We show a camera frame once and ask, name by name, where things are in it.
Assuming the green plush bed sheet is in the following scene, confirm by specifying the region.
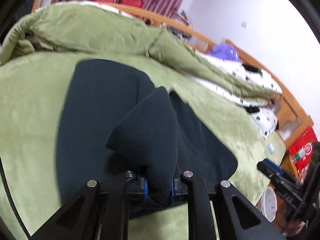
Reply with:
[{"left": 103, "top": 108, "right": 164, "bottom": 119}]
[{"left": 1, "top": 52, "right": 285, "bottom": 233}]

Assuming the clutter of boxes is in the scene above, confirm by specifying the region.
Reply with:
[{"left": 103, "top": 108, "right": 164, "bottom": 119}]
[{"left": 142, "top": 10, "right": 208, "bottom": 51}]

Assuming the white floral quilt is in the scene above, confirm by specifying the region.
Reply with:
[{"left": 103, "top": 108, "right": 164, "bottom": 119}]
[{"left": 37, "top": 0, "right": 283, "bottom": 139}]

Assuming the small light blue toy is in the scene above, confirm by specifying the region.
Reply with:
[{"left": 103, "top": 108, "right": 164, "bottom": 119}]
[{"left": 266, "top": 144, "right": 274, "bottom": 154}]

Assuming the black cable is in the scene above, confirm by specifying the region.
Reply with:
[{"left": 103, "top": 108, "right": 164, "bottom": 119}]
[{"left": 0, "top": 154, "right": 32, "bottom": 238}]

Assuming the wall socket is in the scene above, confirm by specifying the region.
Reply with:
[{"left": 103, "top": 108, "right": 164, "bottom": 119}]
[{"left": 241, "top": 21, "right": 247, "bottom": 28}]

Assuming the person's hand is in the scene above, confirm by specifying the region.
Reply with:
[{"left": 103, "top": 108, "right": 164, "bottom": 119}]
[{"left": 283, "top": 219, "right": 305, "bottom": 237}]

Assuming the white round bin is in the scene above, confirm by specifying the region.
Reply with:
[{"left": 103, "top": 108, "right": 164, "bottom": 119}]
[{"left": 259, "top": 186, "right": 278, "bottom": 222}]

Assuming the black sweatshirt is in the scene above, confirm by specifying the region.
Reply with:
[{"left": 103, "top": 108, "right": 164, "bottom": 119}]
[{"left": 56, "top": 60, "right": 238, "bottom": 206}]

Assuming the wooden bed frame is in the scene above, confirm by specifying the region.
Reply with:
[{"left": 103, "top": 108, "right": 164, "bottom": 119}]
[{"left": 31, "top": 0, "right": 316, "bottom": 170}]

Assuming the red box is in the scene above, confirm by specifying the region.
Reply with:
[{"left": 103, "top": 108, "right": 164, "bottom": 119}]
[{"left": 289, "top": 127, "right": 318, "bottom": 181}]

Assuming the green folded quilt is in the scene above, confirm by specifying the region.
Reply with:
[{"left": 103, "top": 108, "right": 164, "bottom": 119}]
[{"left": 1, "top": 2, "right": 282, "bottom": 99}]

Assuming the purple plush toy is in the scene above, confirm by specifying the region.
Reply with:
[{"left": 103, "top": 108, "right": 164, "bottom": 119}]
[{"left": 208, "top": 43, "right": 240, "bottom": 62}]

